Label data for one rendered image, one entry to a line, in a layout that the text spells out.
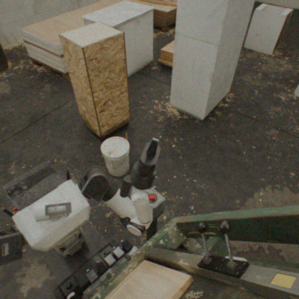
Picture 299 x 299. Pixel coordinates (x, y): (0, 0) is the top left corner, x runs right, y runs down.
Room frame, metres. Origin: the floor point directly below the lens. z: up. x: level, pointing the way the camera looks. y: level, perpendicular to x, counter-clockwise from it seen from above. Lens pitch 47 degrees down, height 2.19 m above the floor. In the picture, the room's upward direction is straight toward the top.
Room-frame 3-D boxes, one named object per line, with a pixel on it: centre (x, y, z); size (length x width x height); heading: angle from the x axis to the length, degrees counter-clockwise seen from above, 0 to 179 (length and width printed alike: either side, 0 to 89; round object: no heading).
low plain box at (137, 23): (4.01, 0.49, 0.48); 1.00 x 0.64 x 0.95; 143
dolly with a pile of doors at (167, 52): (4.15, -0.49, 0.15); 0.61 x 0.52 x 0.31; 143
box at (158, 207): (0.75, -0.01, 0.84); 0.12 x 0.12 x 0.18; 43
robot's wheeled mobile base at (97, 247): (0.72, 0.65, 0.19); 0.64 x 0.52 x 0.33; 43
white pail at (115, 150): (1.70, 0.37, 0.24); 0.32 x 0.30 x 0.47; 143
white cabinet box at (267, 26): (4.90, -2.32, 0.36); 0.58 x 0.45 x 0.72; 53
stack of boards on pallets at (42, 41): (4.85, 1.10, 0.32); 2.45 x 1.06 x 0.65; 143
